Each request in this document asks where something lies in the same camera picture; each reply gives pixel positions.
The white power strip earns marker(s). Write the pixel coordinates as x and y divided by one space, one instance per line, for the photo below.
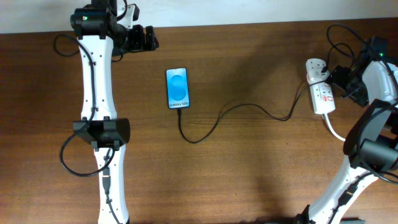
321 93

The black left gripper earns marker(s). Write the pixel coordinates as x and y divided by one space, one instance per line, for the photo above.
140 43

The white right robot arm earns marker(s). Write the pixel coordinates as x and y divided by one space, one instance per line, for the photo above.
370 148

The blue Samsung smartphone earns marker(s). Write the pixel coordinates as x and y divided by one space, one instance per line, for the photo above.
177 88

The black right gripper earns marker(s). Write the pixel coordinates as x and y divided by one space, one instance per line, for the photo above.
347 83

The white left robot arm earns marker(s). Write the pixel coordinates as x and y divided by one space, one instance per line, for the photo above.
104 30

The white charger adapter plug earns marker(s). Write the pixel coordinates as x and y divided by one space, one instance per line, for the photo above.
316 75

